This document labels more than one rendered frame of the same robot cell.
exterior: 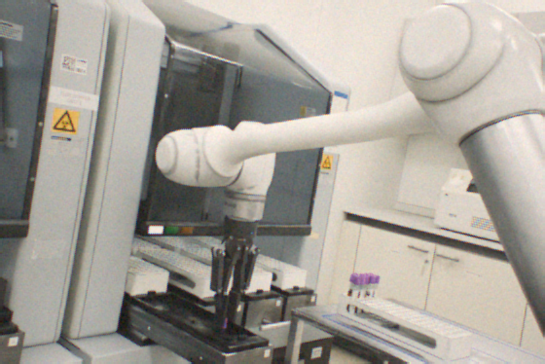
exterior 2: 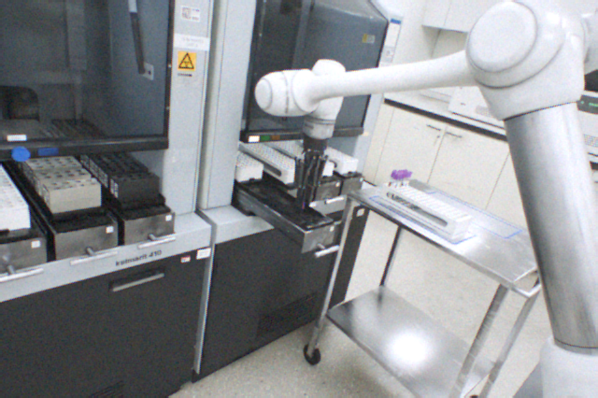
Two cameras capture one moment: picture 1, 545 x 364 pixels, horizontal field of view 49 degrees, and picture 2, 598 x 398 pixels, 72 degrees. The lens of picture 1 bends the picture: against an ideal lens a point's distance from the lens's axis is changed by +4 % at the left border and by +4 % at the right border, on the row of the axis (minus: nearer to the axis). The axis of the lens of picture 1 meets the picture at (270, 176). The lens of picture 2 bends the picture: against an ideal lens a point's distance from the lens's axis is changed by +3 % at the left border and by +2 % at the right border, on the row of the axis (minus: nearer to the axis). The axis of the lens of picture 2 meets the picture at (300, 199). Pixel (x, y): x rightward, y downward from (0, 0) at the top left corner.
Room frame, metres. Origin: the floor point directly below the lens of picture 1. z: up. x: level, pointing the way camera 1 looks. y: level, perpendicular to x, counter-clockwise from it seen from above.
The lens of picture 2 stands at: (0.09, 0.07, 1.34)
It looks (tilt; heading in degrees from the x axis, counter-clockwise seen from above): 23 degrees down; 359
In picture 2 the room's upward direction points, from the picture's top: 12 degrees clockwise
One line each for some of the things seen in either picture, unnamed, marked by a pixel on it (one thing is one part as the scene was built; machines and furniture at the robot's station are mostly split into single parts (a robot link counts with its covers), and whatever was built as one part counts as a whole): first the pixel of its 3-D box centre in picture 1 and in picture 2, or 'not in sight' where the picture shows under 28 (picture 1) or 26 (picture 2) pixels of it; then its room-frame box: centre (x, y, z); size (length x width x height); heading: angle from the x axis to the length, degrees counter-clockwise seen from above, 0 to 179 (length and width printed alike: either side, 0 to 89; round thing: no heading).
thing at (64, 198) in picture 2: not in sight; (75, 197); (0.97, 0.60, 0.85); 0.12 x 0.02 x 0.06; 138
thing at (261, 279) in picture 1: (223, 271); (299, 159); (1.67, 0.09, 0.83); 0.30 x 0.10 x 0.06; 47
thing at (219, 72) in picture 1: (197, 110); (281, 35); (1.71, 0.24, 1.28); 0.61 x 0.51 x 0.63; 137
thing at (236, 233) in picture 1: (237, 238); (313, 149); (1.28, 0.05, 1.00); 0.08 x 0.07 x 0.09; 137
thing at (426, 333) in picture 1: (399, 325); (422, 207); (1.36, -0.35, 0.85); 0.30 x 0.10 x 0.06; 45
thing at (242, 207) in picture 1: (243, 205); (318, 126); (1.28, 0.05, 1.07); 0.09 x 0.09 x 0.06
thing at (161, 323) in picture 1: (155, 312); (254, 192); (1.37, 0.22, 0.78); 0.73 x 0.14 x 0.09; 47
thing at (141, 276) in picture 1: (117, 270); (227, 160); (1.49, 0.35, 0.83); 0.30 x 0.10 x 0.06; 47
